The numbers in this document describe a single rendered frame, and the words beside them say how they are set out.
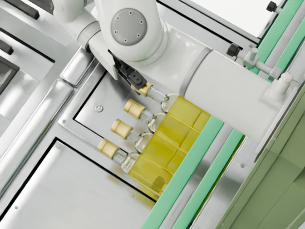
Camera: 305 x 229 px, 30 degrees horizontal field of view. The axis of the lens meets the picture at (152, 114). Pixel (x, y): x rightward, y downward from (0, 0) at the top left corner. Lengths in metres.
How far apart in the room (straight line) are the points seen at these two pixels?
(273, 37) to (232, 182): 0.40
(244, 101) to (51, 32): 0.87
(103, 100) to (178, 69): 0.61
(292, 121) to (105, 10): 0.33
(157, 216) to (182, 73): 0.37
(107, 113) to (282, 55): 0.47
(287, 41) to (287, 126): 0.67
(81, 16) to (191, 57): 0.56
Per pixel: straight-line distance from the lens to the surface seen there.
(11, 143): 1.54
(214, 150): 1.21
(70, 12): 1.39
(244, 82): 0.91
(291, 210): 0.80
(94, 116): 1.51
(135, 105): 1.36
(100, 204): 1.50
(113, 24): 0.88
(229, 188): 1.18
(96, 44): 1.38
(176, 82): 0.93
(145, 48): 0.87
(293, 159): 0.73
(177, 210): 1.19
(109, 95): 1.52
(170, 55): 0.95
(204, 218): 1.16
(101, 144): 1.34
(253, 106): 0.90
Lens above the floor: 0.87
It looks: 10 degrees up
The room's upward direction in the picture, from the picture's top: 59 degrees counter-clockwise
